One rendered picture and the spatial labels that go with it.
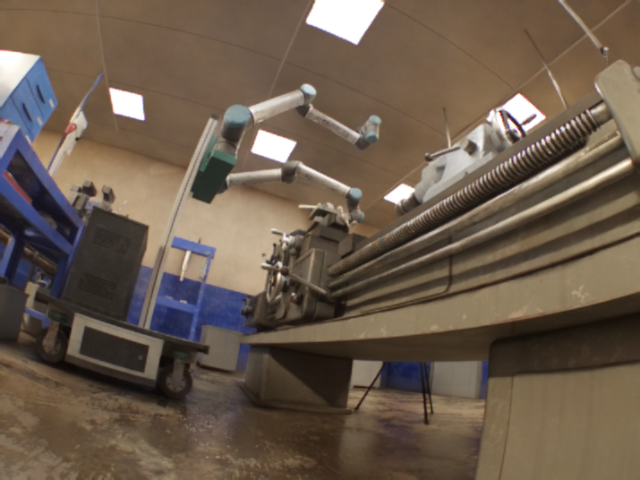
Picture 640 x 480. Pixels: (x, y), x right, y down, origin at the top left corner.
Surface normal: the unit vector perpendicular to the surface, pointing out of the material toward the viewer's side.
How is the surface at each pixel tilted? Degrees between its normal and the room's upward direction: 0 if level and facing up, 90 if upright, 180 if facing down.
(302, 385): 90
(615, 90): 90
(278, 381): 90
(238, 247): 90
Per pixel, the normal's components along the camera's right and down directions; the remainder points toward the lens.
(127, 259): 0.52, -0.26
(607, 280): -0.91, -0.27
